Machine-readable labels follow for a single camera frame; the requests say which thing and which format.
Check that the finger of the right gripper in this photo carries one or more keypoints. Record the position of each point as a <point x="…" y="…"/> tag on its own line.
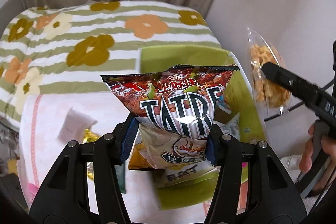
<point x="314" y="98"/>

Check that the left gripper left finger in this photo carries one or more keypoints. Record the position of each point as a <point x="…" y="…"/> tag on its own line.
<point x="63" y="194"/>

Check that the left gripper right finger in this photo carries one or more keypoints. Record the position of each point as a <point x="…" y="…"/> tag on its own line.
<point x="271" y="196"/>

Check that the pink white wrapper bag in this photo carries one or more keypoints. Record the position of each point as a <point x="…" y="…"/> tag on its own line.
<point x="244" y="164"/>

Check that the dark green packet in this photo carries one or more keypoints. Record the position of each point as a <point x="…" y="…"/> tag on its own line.
<point x="120" y="172"/>

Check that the gold Pillows chocolate bag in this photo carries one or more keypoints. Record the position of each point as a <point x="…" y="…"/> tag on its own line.
<point x="89" y="137"/>

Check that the translucent grey pouch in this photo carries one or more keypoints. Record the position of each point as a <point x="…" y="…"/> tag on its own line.
<point x="74" y="125"/>

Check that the cheese puff snack bag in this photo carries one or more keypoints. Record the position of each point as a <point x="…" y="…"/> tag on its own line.
<point x="176" y="175"/>

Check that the Tatre dark chip bag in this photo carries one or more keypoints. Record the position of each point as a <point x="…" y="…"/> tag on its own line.
<point x="174" y="120"/>

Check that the pink striped snack bag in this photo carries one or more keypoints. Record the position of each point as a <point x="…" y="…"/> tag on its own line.
<point x="33" y="189"/>

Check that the grey green snack bag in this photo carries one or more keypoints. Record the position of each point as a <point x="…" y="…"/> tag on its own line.
<point x="231" y="127"/>

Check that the person's right hand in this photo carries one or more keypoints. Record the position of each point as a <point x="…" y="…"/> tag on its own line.
<point x="329" y="147"/>

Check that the green cardboard box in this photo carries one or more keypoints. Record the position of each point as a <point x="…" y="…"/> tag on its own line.
<point x="237" y="98"/>

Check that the floral striped blanket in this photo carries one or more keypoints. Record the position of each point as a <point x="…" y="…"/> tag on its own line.
<point x="56" y="51"/>

